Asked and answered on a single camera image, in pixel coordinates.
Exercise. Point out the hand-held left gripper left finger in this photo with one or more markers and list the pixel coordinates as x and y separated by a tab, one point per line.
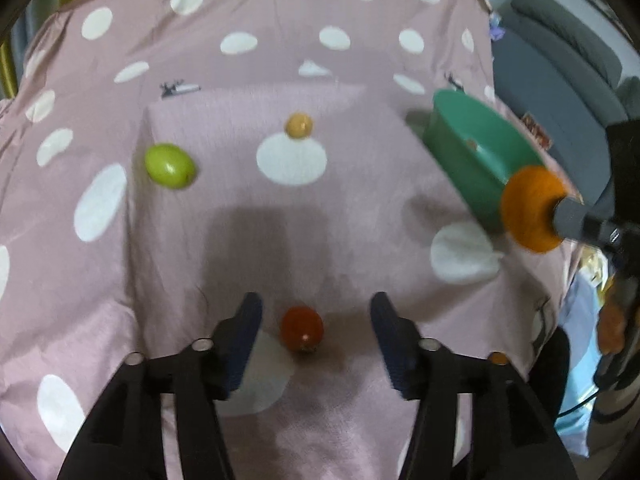
245	345

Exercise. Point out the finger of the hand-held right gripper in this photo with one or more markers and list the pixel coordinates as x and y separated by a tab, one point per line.
575	221

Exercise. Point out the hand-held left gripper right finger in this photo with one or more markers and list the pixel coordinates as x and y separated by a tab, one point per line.
395	345

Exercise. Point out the small mandarin orange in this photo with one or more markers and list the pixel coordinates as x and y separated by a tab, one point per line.
525	210

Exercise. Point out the red cherry tomato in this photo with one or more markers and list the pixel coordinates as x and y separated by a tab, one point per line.
301	329

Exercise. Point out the green plastic bowl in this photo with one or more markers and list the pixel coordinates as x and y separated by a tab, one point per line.
465	125

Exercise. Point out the person's right forearm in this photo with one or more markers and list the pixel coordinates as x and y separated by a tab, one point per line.
616	410

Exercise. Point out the person's right hand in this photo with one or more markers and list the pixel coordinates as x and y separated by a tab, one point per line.
612	325

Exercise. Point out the red snack packet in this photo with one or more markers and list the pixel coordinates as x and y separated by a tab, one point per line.
536	131

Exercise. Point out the pink polka dot blanket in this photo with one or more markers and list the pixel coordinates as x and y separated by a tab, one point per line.
225	240

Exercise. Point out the light blue plastic bag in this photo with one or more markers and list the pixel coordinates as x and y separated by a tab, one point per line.
580	340

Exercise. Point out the grey sofa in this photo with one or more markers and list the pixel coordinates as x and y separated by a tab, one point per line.
560	60

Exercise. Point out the green jujube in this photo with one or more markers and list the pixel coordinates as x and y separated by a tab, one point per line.
169	166

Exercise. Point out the small brown round fruit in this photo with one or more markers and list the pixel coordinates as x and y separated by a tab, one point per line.
298	125

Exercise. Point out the grey curtain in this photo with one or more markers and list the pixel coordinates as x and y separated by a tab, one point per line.
35	15

